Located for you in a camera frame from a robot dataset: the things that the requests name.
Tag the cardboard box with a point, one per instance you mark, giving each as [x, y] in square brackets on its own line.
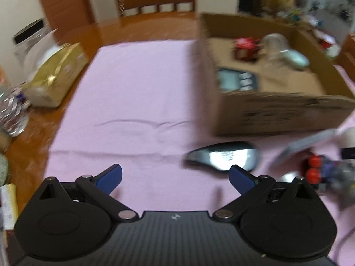
[277, 113]

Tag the clear jar with black lid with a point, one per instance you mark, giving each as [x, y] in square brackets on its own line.
[27, 33]

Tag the brown wooden door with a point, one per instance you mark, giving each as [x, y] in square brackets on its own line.
[66, 2]

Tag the white and yellow carton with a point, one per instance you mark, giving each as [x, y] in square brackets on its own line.
[8, 207]

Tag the clear plastic water bottle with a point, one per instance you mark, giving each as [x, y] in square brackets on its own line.
[12, 116]

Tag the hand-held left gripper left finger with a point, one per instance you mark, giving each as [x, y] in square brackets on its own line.
[109, 178]

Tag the wooden chair with grooved back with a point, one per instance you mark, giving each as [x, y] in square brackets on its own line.
[349, 55]

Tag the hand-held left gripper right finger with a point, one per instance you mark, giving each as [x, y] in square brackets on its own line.
[240, 178]

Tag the clear bottle with mint lid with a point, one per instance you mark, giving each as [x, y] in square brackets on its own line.
[273, 44]

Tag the dark blue fidget cube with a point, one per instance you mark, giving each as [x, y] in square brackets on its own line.
[314, 169]

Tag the clear plastic card case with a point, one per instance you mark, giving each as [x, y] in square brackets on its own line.
[310, 141]

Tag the gold tissue packet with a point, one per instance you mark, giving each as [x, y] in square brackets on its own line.
[55, 72]

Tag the pink cloth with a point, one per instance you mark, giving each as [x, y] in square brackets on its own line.
[138, 102]

